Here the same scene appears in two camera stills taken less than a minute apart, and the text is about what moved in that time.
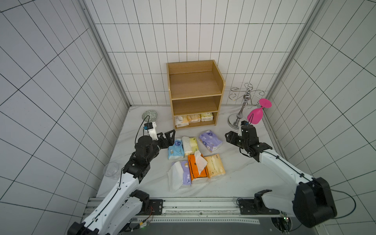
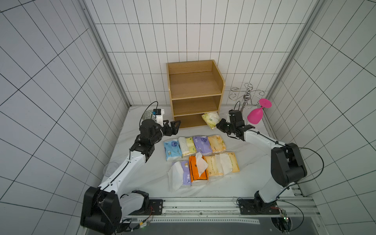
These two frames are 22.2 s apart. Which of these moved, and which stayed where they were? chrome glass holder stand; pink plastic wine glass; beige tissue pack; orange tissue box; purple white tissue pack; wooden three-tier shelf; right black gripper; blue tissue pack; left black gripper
Moved: right black gripper; left black gripper
Stayed: orange tissue box; wooden three-tier shelf; beige tissue pack; pink plastic wine glass; chrome glass holder stand; blue tissue pack; purple white tissue pack
